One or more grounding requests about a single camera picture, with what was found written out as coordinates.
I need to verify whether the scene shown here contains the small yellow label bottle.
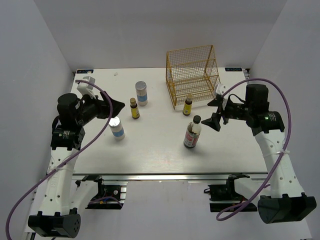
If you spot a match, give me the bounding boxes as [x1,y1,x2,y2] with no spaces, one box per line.
[130,97,140,119]
[182,93,193,116]

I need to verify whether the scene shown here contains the left small yellow label bottle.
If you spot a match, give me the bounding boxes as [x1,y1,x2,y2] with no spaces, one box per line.
[130,97,140,119]

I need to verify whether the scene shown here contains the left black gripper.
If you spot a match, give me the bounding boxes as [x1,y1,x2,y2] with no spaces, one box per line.
[75,91,125,126]

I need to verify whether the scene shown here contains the right small yellow label bottle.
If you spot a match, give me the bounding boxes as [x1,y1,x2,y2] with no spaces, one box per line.
[182,93,193,116]

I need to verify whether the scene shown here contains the purple cable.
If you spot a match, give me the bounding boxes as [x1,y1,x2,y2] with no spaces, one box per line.
[5,79,116,240]
[215,77,292,222]

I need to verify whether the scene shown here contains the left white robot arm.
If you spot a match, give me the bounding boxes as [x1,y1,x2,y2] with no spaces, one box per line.
[27,91,125,238]

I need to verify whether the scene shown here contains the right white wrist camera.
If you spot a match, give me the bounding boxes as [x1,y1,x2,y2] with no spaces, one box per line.
[214,83,230,110]

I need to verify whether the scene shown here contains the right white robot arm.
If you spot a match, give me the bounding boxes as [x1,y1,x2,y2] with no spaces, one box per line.
[201,83,317,224]

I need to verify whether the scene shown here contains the blue table sticker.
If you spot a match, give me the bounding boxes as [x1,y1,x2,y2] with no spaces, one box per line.
[224,67,243,72]
[76,69,94,74]

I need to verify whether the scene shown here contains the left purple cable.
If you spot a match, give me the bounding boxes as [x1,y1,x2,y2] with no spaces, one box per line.
[5,79,116,240]

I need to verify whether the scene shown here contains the right blue table sticker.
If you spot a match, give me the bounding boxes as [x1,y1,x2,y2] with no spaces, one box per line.
[224,67,243,72]

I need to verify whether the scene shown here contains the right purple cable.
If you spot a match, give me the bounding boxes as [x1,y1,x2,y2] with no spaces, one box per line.
[215,77,292,222]

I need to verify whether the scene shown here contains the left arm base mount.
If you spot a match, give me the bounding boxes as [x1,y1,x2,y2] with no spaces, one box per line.
[75,174,125,210]

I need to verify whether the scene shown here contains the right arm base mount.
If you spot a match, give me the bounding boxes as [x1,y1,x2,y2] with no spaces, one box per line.
[203,173,251,213]

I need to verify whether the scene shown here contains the left blue table sticker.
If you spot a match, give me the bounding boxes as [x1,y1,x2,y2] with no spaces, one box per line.
[76,69,94,74]

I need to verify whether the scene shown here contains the dark sauce bottle red label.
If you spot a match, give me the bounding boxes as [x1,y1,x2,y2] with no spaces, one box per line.
[183,115,202,149]

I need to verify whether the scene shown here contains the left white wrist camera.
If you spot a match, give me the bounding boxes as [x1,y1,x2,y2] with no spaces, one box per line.
[76,76,97,99]

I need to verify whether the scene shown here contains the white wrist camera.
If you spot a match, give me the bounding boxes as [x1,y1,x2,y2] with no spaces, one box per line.
[76,76,97,99]
[214,83,230,110]

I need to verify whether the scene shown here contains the yellow wire basket rack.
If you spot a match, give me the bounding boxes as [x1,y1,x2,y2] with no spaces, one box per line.
[165,45,221,110]

